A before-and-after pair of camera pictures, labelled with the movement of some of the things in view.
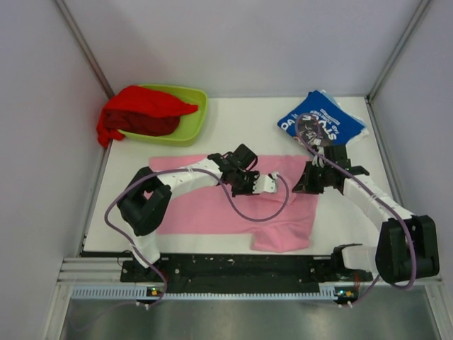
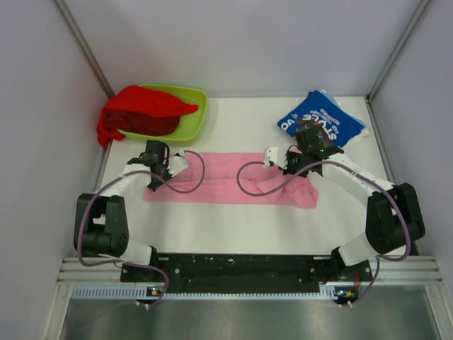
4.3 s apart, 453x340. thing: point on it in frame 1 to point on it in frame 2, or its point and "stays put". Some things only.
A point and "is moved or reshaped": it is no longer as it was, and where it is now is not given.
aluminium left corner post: (83, 47) stays put
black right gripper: (305, 184) to (288, 168)
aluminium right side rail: (386, 153) stays put
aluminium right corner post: (422, 6) stays put
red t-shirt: (140, 111) stays put
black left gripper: (253, 176) to (167, 176)
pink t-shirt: (207, 210) is moved or reshaped
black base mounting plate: (242, 273) stays put
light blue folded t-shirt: (329, 97) stays put
